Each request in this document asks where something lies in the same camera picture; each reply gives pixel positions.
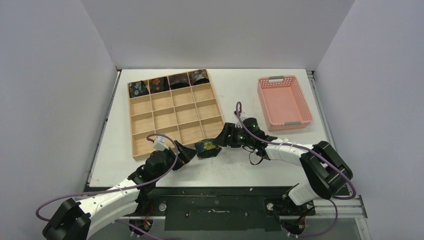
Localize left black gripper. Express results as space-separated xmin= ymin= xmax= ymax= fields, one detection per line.
xmin=154 ymin=140 xmax=198 ymax=181

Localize blue yellow floral tie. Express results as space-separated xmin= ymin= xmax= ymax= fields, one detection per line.
xmin=194 ymin=138 xmax=222 ymax=159

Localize wooden compartment tray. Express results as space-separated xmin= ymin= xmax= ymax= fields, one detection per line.
xmin=127 ymin=69 xmax=224 ymax=161

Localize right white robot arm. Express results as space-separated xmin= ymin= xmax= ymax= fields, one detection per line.
xmin=213 ymin=117 xmax=353 ymax=215

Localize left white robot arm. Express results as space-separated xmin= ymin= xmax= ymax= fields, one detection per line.
xmin=42 ymin=141 xmax=198 ymax=240

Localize pink plastic basket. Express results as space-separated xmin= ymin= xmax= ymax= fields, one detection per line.
xmin=257 ymin=75 xmax=314 ymax=132

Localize rolled brown patterned tie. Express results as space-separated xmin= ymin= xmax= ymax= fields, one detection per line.
xmin=188 ymin=69 xmax=210 ymax=86

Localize rolled dark patterned tie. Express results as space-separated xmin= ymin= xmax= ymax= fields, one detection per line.
xmin=168 ymin=73 xmax=190 ymax=90

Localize rolled orange floral tie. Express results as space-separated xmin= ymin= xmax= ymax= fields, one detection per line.
xmin=148 ymin=76 xmax=170 ymax=94

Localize rolled blue floral tie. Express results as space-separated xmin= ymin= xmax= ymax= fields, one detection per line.
xmin=128 ymin=80 xmax=150 ymax=99

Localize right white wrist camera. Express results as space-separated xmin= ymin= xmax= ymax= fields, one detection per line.
xmin=234 ymin=111 xmax=246 ymax=129

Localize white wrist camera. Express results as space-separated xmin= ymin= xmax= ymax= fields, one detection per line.
xmin=234 ymin=111 xmax=246 ymax=129
xmin=146 ymin=134 xmax=169 ymax=151

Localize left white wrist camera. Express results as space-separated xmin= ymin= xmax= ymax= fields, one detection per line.
xmin=146 ymin=134 xmax=169 ymax=151

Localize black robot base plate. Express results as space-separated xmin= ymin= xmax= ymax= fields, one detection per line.
xmin=82 ymin=185 xmax=316 ymax=233

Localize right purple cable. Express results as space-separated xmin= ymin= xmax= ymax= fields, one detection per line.
xmin=235 ymin=101 xmax=357 ymax=200

